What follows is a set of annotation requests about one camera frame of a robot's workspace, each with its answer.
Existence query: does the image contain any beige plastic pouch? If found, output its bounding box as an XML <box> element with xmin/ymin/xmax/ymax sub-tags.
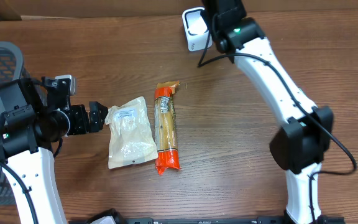
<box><xmin>104</xmin><ymin>96</ymin><xmax>158</xmax><ymax>169</ymax></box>

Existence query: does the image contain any orange spaghetti packet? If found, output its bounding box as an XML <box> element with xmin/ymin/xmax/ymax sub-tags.
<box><xmin>154</xmin><ymin>81</ymin><xmax>181</xmax><ymax>175</ymax></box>

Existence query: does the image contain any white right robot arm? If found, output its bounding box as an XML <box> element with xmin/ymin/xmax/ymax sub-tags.
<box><xmin>209</xmin><ymin>15</ymin><xmax>334</xmax><ymax>223</ymax></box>

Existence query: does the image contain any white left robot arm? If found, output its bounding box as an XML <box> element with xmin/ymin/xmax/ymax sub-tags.
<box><xmin>0</xmin><ymin>75</ymin><xmax>108</xmax><ymax>223</ymax></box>

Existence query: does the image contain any white barcode scanner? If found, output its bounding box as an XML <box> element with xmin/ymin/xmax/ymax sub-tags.
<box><xmin>181</xmin><ymin>7</ymin><xmax>211</xmax><ymax>52</ymax></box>

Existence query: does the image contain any brown cardboard backdrop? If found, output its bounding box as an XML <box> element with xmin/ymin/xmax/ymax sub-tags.
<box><xmin>0</xmin><ymin>0</ymin><xmax>358</xmax><ymax>20</ymax></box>

